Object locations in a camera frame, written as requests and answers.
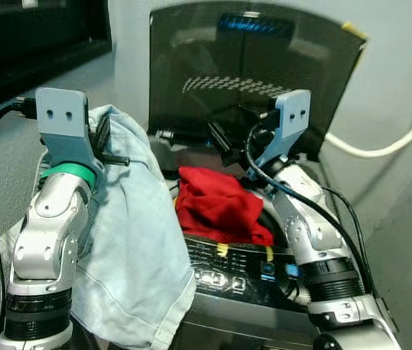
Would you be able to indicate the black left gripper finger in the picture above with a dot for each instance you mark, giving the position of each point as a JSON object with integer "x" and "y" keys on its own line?
{"x": 117, "y": 159}

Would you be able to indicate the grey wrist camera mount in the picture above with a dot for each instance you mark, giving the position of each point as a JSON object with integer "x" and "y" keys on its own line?
{"x": 293, "y": 117}
{"x": 63, "y": 124}

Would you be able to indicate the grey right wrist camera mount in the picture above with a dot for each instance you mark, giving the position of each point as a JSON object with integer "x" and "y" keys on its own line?
{"x": 293, "y": 117}

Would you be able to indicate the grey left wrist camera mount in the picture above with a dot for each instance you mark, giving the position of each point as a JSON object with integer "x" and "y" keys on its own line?
{"x": 63, "y": 124}

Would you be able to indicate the light blue denim jeans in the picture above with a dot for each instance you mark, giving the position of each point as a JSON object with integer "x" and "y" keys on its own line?
{"x": 133, "y": 248}

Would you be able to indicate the dark tinted washer lid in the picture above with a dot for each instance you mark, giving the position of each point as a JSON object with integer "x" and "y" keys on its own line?
{"x": 191, "y": 51}

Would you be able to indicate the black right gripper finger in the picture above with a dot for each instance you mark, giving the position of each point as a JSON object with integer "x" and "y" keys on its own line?
{"x": 220, "y": 142}

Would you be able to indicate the red garment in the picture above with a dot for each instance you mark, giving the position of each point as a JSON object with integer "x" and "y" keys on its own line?
{"x": 220, "y": 208}

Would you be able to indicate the yellow tape strip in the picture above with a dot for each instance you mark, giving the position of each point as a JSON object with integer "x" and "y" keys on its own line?
{"x": 222, "y": 249}
{"x": 270, "y": 254}

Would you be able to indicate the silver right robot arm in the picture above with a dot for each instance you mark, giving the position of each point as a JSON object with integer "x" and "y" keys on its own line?
{"x": 315, "y": 240}

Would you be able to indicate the grey top-load washing machine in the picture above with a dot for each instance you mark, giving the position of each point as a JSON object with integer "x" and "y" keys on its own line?
{"x": 242, "y": 321}

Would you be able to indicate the yellow tape on lid corner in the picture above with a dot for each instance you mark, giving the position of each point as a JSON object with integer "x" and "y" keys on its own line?
{"x": 353, "y": 30}

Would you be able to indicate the black window frame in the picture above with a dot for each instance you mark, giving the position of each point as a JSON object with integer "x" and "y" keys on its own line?
{"x": 30, "y": 36}

